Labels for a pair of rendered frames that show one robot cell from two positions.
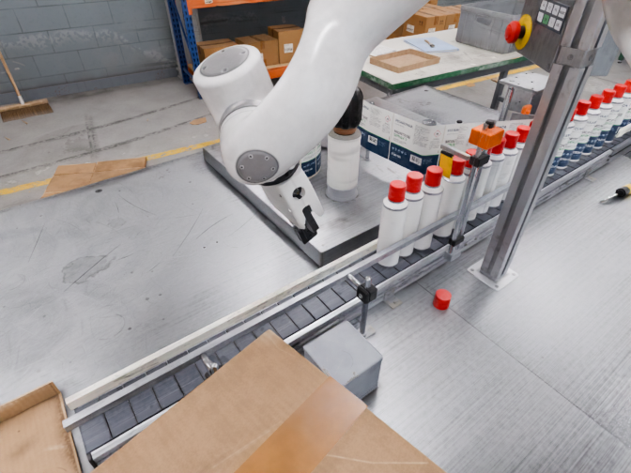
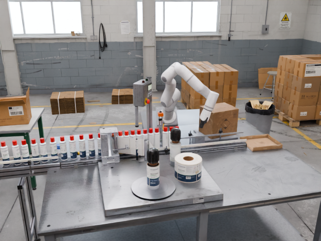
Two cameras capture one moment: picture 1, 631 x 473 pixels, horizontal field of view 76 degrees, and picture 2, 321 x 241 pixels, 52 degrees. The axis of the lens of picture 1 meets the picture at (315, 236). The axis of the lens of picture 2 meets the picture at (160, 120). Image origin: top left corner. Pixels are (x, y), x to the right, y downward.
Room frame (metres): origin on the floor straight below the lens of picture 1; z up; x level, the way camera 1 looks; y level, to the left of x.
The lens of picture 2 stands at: (3.20, 0.74, 2.11)
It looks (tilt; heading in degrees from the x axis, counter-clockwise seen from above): 20 degrees down; 203
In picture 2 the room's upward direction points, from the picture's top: straight up
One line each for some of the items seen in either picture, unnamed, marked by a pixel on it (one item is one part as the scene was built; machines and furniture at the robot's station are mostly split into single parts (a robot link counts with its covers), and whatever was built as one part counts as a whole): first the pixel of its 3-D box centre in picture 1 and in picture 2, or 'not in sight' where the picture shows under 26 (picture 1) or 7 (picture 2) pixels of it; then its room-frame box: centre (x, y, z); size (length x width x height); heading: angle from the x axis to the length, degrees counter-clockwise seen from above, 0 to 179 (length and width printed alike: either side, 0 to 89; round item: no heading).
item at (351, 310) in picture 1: (434, 240); (157, 152); (0.78, -0.30, 0.85); 1.65 x 0.11 x 0.05; 126
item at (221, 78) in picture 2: not in sight; (207, 88); (-3.14, -0.90, 0.45); 1.20 x 0.84 x 0.89; 32
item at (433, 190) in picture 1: (426, 209); (165, 138); (0.74, -0.25, 0.98); 0.05 x 0.05 x 0.20
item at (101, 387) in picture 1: (336, 264); (190, 146); (0.64, -0.05, 0.91); 1.07 x 0.01 x 0.02; 126
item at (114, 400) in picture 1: (361, 267); (188, 137); (0.58, -0.09, 0.96); 1.07 x 0.01 x 0.01; 126
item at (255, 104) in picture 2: not in sight; (261, 111); (-1.88, 0.31, 0.50); 0.42 x 0.41 x 0.28; 120
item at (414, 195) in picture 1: (407, 215); (171, 137); (0.71, -0.20, 0.98); 0.05 x 0.05 x 0.20
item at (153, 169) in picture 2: not in sight; (153, 168); (1.37, -0.09, 1.04); 0.09 x 0.09 x 0.29
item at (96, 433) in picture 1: (435, 238); (157, 152); (0.78, -0.30, 0.86); 1.65 x 0.08 x 0.04; 126
